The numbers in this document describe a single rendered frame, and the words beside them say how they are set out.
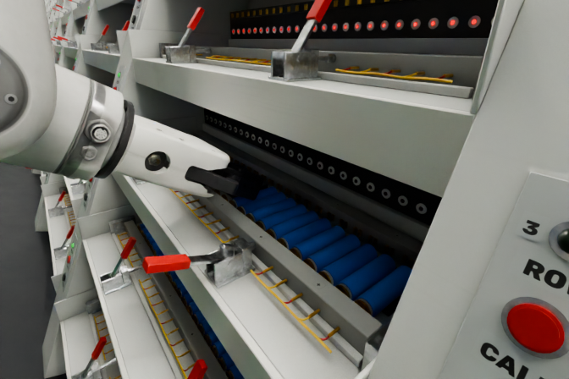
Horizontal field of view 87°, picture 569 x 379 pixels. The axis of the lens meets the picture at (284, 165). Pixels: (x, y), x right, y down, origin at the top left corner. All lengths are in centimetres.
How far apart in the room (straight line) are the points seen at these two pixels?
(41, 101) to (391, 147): 19
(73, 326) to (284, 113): 70
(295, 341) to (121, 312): 35
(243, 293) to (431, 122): 21
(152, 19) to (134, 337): 55
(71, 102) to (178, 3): 47
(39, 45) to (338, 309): 24
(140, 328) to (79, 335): 30
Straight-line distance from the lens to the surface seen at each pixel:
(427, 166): 18
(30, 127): 20
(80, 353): 78
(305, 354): 25
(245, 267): 31
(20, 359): 100
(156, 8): 69
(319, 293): 26
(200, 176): 30
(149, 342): 51
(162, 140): 28
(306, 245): 31
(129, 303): 57
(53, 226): 123
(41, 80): 20
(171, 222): 40
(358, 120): 20
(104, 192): 72
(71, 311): 85
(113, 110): 28
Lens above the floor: 68
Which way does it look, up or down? 6 degrees down
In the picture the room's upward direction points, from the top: 19 degrees clockwise
